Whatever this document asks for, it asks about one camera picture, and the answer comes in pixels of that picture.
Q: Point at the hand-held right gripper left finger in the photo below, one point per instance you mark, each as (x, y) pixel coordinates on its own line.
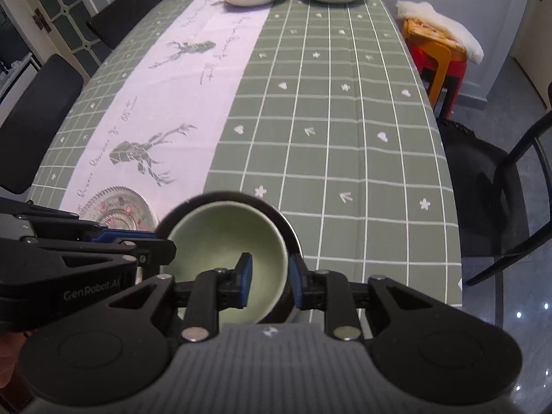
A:
(246, 280)

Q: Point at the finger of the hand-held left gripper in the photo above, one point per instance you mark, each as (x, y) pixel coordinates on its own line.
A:
(120, 236)
(151, 254)

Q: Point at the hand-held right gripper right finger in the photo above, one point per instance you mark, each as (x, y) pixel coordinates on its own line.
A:
(295, 284)

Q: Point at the large flower-patterned glass plate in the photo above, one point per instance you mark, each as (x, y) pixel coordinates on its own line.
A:
(116, 207)

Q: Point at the pale green ceramic bowl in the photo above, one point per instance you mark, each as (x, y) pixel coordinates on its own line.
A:
(215, 233)

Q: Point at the blue steel-lined bowl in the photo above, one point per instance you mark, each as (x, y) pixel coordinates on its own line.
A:
(224, 197)

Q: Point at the person's left forearm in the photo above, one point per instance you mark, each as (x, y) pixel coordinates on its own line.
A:
(8, 366)

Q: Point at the white deer-print table runner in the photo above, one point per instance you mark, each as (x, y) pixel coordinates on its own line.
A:
(172, 95)

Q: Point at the green checked tablecloth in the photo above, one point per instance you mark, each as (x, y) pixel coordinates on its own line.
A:
(345, 138)

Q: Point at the glass pane door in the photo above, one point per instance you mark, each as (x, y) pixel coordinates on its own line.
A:
(64, 8)

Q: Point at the red plastic stool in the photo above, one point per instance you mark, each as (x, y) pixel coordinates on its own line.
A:
(457, 77)

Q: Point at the orange plastic stool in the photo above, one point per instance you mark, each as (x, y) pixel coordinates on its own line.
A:
(433, 56)

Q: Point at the white fluffy cushion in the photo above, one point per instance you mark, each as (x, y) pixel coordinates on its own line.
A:
(440, 26)

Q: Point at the plain white door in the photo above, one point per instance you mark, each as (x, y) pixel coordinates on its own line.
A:
(534, 51)

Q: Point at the black metal-frame chair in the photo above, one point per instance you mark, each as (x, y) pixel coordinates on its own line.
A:
(483, 181)

